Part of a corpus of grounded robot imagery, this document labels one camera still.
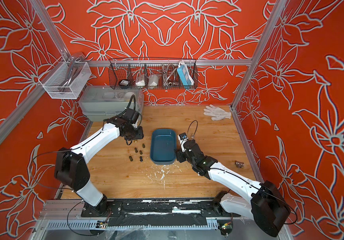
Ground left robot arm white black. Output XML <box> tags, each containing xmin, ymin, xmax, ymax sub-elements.
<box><xmin>55</xmin><ymin>95</ymin><xmax>144</xmax><ymax>215</ymax></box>

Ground grey lidded storage container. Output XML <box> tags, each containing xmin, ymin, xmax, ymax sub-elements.
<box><xmin>79</xmin><ymin>86</ymin><xmax>145</xmax><ymax>122</ymax></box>

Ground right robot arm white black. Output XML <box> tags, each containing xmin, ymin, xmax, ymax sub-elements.
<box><xmin>176</xmin><ymin>137</ymin><xmax>291</xmax><ymax>237</ymax></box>

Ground clear plastic wall bin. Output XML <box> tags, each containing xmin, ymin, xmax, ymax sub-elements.
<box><xmin>39</xmin><ymin>53</ymin><xmax>92</xmax><ymax>100</ymax></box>

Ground white work glove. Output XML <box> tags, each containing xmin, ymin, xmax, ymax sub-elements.
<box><xmin>203</xmin><ymin>105</ymin><xmax>231</xmax><ymax>121</ymax></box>

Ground light blue box in basket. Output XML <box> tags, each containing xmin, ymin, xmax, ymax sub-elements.
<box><xmin>177</xmin><ymin>61</ymin><xmax>194</xmax><ymax>89</ymax></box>

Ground teal plastic storage box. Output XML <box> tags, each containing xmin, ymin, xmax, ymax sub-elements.
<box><xmin>150</xmin><ymin>129</ymin><xmax>177</xmax><ymax>165</ymax></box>

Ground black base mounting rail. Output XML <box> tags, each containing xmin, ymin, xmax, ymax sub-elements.
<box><xmin>81</xmin><ymin>198</ymin><xmax>240</xmax><ymax>227</ymax></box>

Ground black wire wall basket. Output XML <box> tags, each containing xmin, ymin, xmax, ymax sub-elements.
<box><xmin>109</xmin><ymin>57</ymin><xmax>198</xmax><ymax>90</ymax></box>

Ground small metal clamp on table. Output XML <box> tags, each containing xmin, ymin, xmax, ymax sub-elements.
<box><xmin>234</xmin><ymin>161</ymin><xmax>244</xmax><ymax>169</ymax></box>

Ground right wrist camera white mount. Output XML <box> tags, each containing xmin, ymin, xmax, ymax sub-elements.
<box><xmin>178</xmin><ymin>133</ymin><xmax>188</xmax><ymax>153</ymax></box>

